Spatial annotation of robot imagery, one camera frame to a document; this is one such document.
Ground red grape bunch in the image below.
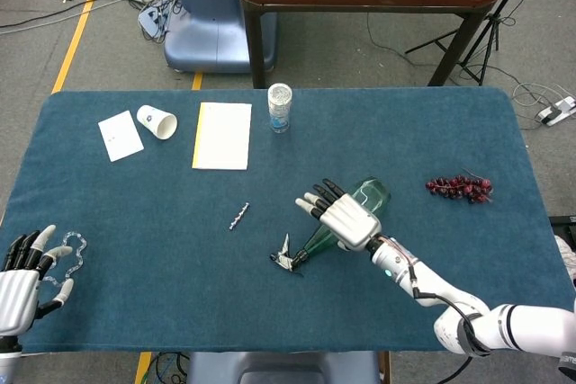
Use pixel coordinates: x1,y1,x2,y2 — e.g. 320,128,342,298
425,167,494,205

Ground white paper cup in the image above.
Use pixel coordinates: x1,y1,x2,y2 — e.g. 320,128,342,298
136,104,178,140

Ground silver metal bead chain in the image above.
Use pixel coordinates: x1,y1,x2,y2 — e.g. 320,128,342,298
228,201,251,231

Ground white power strip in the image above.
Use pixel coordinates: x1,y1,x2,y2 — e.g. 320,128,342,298
535,95,576,127

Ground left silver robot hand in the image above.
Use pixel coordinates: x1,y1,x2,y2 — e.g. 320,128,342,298
0,224,76,338

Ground blue table cloth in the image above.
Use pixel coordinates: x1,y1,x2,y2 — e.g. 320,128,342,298
0,86,576,354

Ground clear jar white lid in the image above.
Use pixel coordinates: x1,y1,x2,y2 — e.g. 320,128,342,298
267,83,293,134

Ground white notepad yellow spine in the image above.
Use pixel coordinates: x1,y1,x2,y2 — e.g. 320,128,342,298
192,102,253,172

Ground clear plastic link chain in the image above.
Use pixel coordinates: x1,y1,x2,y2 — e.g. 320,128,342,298
42,230,88,286

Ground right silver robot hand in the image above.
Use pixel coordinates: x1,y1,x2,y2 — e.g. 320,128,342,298
294,178,383,252

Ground white paper card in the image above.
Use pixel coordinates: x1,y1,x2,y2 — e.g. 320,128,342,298
97,110,145,163

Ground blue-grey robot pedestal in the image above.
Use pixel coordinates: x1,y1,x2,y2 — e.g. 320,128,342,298
162,0,278,74

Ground black tripod stand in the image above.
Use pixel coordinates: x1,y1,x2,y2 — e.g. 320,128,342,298
404,0,541,87

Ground green transparent spray bottle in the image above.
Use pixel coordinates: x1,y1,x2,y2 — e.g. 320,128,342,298
269,175,392,274

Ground grey-blue robot torso base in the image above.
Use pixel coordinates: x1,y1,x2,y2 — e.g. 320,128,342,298
186,350,382,384

